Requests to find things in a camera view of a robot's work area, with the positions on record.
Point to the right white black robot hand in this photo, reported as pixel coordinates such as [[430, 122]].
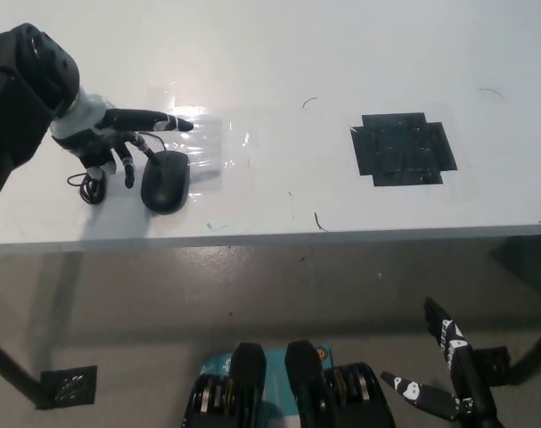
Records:
[[457, 356]]

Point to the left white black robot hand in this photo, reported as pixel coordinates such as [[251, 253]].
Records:
[[92, 129]]

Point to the black computer mouse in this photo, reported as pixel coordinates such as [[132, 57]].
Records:
[[165, 183]]

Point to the black teal robot torso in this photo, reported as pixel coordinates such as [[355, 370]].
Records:
[[252, 392]]

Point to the black table leg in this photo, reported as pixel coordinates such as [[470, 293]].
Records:
[[11, 374], [535, 352]]

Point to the clear plastic tape sheet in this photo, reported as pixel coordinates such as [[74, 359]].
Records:
[[216, 149]]

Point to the black tape patch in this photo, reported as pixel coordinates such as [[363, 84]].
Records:
[[401, 149]]

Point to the black table frame bracket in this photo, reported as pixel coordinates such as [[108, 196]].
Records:
[[528, 265]]

